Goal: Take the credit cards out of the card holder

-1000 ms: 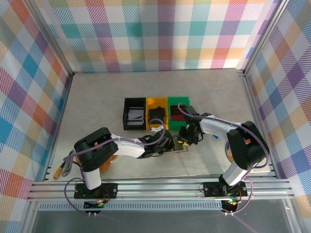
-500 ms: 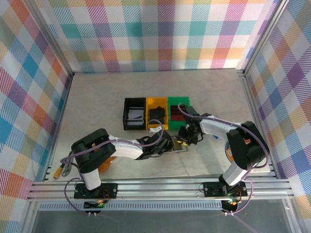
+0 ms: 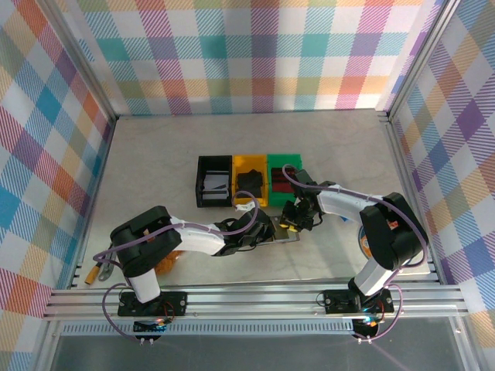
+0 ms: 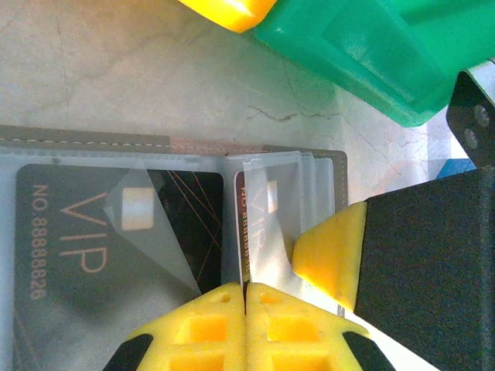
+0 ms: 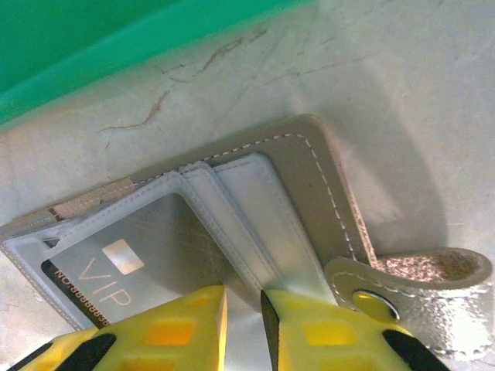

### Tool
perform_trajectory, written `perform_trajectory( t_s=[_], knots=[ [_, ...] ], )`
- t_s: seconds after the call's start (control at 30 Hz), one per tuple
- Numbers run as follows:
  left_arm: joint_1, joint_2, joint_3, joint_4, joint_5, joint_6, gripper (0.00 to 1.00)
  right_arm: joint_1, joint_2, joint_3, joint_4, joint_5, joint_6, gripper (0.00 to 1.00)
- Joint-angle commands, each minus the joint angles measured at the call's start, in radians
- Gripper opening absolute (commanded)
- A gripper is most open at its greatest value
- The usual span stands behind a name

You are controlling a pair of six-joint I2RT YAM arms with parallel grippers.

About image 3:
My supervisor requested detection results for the grey card holder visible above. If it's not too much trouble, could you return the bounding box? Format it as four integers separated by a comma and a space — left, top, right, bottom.
258, 214, 302, 247

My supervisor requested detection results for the red cards stack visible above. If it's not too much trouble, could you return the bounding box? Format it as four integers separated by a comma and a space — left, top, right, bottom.
270, 166, 301, 193

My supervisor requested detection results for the black cards stack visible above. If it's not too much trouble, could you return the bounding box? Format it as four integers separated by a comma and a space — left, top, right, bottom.
236, 168, 265, 194

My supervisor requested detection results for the white cards stack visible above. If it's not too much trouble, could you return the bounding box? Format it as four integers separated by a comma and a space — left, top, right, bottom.
203, 169, 230, 201

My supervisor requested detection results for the green plastic bin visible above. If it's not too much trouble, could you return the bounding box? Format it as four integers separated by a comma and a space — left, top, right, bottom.
266, 153, 302, 207

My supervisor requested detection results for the round cartoon print coaster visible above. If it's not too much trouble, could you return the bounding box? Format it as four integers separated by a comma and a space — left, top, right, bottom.
357, 226, 372, 258

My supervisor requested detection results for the yellow plastic bin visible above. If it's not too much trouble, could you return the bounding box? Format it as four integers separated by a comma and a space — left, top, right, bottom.
230, 154, 270, 209

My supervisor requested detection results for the black plastic bin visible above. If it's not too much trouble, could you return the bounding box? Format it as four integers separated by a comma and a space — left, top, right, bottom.
195, 155, 234, 209

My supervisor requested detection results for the brown plush toy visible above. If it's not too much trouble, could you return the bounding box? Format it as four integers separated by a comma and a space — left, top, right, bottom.
156, 250, 183, 276

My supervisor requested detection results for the small controller board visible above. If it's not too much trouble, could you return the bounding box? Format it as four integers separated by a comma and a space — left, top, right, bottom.
133, 317, 169, 345
353, 315, 386, 343

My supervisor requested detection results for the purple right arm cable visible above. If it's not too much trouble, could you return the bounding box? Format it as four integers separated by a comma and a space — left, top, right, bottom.
281, 164, 429, 343

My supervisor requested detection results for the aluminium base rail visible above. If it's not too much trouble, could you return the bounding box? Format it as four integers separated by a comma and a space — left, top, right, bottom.
41, 278, 469, 322

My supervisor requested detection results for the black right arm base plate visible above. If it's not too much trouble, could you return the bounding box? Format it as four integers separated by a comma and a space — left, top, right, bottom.
323, 288, 394, 315

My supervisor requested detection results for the slotted grey cable duct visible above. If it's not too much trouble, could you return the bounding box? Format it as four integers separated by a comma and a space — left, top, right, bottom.
61, 323, 359, 337

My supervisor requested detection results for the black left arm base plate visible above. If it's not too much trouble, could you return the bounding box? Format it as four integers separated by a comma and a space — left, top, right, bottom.
118, 291, 189, 318

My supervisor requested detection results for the aluminium side rail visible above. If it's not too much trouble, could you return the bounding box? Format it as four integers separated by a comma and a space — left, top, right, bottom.
380, 110, 440, 277
67, 115, 118, 291

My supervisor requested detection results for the yellow-handled screwdriver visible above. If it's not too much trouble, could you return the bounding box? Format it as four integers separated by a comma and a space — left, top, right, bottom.
84, 260, 108, 286

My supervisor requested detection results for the aluminium frame post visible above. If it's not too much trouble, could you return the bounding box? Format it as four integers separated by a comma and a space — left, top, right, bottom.
36, 0, 119, 123
385, 0, 462, 123

